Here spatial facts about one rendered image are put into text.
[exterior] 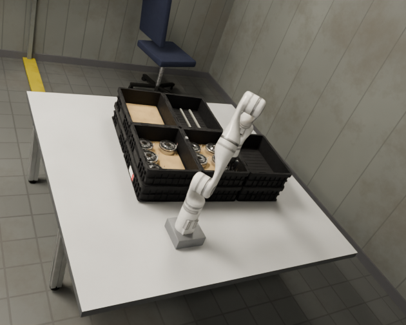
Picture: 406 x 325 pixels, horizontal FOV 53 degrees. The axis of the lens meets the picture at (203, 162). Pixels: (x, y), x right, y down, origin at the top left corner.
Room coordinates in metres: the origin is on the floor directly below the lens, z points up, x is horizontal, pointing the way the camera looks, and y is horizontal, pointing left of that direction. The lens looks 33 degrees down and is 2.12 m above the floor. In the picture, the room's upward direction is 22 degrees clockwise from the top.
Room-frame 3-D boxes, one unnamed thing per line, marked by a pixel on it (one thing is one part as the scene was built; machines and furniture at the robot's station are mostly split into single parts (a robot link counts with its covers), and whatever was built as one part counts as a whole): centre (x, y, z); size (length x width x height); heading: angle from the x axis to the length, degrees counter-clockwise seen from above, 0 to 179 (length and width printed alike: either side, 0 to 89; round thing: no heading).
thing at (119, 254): (2.01, 0.09, 0.35); 1.60 x 1.60 x 0.70; 39
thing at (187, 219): (1.46, -0.03, 0.84); 0.09 x 0.09 x 0.17; 42
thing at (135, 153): (1.80, 0.22, 0.87); 0.40 x 0.30 x 0.11; 33
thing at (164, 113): (2.14, 0.44, 0.87); 0.40 x 0.30 x 0.11; 33
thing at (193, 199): (1.46, -0.03, 1.00); 0.09 x 0.09 x 0.17; 77
